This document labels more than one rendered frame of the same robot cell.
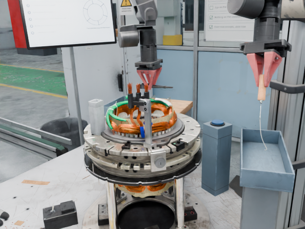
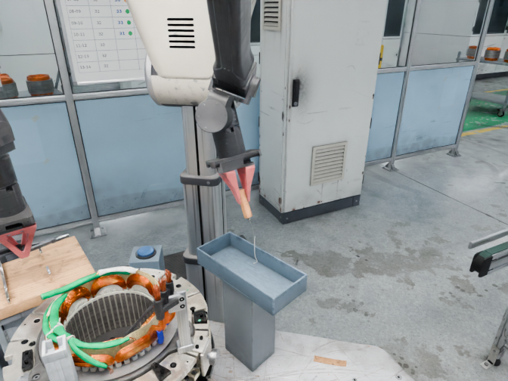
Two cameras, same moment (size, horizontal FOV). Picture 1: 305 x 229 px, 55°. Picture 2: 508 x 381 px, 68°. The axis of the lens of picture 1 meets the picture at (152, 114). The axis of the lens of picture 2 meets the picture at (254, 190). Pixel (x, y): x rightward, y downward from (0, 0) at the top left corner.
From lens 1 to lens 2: 0.51 m
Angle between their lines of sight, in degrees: 57
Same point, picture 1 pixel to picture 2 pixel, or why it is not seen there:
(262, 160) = (246, 272)
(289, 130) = (218, 222)
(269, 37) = (242, 149)
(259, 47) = (238, 162)
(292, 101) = (217, 193)
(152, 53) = (19, 196)
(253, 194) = (258, 311)
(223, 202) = not seen: hidden behind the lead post
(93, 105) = (61, 355)
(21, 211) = not seen: outside the picture
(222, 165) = not seen: hidden behind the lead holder
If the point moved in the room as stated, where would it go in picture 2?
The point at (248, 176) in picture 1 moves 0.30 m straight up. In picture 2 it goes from (279, 301) to (284, 161)
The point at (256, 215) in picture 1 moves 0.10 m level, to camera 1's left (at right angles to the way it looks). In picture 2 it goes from (262, 329) to (241, 360)
